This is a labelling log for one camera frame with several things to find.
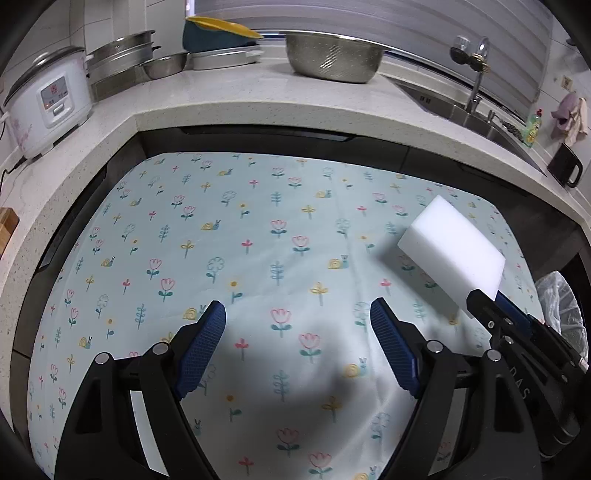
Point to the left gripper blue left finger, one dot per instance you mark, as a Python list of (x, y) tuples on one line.
[(199, 344)]

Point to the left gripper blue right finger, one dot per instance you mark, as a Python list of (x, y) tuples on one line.
[(396, 340)]

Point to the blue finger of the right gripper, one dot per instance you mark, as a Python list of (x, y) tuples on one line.
[(513, 313)]

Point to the white melamine sponge block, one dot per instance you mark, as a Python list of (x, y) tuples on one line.
[(453, 252)]

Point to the trash bin with plastic liner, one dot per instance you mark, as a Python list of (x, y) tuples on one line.
[(562, 312)]

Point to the chrome kitchen faucet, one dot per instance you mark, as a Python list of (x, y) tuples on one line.
[(462, 54)]

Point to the floral light blue tablecloth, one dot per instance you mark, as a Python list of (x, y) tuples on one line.
[(296, 250)]

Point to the black electric kettle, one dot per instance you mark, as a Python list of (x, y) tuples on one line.
[(566, 167)]

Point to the green dish soap bottle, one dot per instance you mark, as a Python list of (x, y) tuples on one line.
[(532, 128)]

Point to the stainless steel sink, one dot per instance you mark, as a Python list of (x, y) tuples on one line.
[(489, 127)]

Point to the dark sink scrubber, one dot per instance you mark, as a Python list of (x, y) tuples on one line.
[(512, 129)]

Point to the hanging purple beige cloths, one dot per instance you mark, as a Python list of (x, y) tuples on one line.
[(571, 120)]

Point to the wooden cutting board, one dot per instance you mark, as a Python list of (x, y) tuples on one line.
[(9, 221)]

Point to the grey striped window blind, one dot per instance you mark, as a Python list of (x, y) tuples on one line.
[(422, 31)]

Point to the small steel bowl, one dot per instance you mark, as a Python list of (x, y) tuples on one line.
[(159, 68)]

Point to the stacked steel steamer pots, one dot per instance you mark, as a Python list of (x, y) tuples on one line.
[(113, 67)]

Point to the white rice cooker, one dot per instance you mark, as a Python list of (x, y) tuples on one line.
[(48, 100)]

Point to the large steel colander bowl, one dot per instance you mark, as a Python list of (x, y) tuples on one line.
[(333, 57)]

